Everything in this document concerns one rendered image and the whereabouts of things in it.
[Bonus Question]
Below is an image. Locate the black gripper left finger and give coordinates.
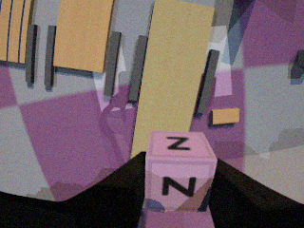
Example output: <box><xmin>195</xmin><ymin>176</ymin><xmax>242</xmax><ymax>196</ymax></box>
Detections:
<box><xmin>0</xmin><ymin>152</ymin><xmax>145</xmax><ymax>228</ymax></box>

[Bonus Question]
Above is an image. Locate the orange flat block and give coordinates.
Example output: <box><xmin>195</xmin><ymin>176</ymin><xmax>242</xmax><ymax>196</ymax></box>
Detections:
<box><xmin>212</xmin><ymin>107</ymin><xmax>239</xmax><ymax>124</ymax></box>

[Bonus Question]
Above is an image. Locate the pink letter cube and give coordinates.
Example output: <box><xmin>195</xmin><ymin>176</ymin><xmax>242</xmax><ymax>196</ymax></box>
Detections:
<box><xmin>144</xmin><ymin>130</ymin><xmax>218</xmax><ymax>213</ymax></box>

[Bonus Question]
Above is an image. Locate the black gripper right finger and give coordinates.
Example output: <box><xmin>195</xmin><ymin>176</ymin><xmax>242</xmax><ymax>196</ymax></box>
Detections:
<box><xmin>208</xmin><ymin>157</ymin><xmax>304</xmax><ymax>228</ymax></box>

